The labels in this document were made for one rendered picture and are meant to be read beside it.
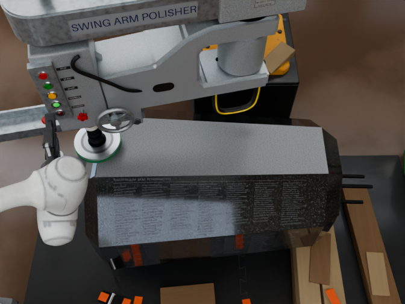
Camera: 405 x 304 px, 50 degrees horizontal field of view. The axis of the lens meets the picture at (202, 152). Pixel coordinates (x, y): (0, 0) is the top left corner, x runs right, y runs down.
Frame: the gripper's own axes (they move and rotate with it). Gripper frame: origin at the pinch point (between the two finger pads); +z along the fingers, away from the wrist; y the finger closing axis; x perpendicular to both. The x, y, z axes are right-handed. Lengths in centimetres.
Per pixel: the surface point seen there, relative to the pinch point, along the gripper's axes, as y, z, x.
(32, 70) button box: -8.1, 16.3, -2.7
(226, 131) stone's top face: 60, 23, 68
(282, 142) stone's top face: 60, 11, 93
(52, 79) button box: -2.2, 16.3, 2.0
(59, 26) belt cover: -22.4, 17.9, 10.1
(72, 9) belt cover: -27.0, 18.8, 15.3
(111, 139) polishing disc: 54, 28, 14
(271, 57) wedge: 64, 69, 107
